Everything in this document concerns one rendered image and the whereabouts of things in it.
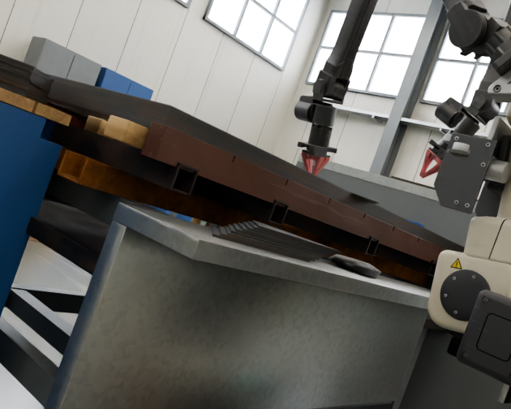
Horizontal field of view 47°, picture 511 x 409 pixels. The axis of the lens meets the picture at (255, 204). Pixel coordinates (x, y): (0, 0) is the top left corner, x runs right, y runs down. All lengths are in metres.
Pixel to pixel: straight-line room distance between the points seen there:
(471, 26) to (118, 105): 0.71
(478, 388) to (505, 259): 1.15
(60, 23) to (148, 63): 1.82
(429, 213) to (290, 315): 1.23
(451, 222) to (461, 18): 1.28
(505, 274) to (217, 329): 0.58
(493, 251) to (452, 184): 0.16
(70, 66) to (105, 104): 8.51
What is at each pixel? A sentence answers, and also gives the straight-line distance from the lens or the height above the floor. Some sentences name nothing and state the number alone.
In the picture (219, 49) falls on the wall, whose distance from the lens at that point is 12.26.
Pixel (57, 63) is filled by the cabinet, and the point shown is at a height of 1.68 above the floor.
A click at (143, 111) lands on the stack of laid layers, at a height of 0.84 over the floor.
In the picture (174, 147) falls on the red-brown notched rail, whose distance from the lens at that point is 1.02.
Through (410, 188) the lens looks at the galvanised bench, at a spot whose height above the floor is 1.03.
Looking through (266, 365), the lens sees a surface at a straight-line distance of 1.37.
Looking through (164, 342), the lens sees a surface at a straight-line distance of 1.10.
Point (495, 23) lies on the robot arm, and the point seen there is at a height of 1.24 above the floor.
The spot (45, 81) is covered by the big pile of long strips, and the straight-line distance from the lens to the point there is 1.28.
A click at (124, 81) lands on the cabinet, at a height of 1.87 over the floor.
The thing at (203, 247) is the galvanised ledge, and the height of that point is 0.67.
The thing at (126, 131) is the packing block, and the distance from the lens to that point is 1.06.
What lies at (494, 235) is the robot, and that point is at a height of 0.86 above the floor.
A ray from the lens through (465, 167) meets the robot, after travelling 1.32.
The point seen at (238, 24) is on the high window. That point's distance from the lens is 12.45.
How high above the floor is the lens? 0.76
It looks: level
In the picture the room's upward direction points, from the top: 20 degrees clockwise
